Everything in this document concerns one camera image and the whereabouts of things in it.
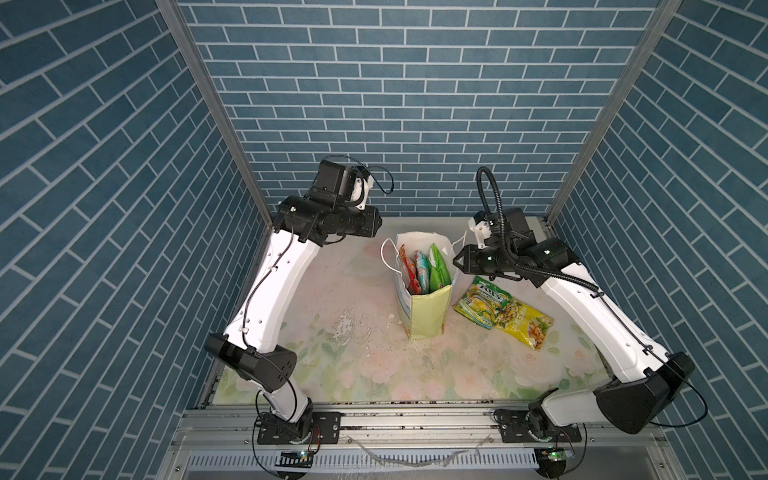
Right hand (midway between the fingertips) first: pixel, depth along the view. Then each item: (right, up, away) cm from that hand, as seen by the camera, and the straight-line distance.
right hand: (460, 261), depth 74 cm
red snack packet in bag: (-12, -6, +6) cm, 15 cm away
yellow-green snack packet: (+22, -19, +15) cm, 33 cm away
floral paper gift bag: (-9, -14, +1) cm, 16 cm away
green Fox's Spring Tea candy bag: (+11, -14, +19) cm, 27 cm away
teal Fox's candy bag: (-9, -4, +9) cm, 13 cm away
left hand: (-19, +10, -4) cm, 22 cm away
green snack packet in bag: (-4, -4, +8) cm, 10 cm away
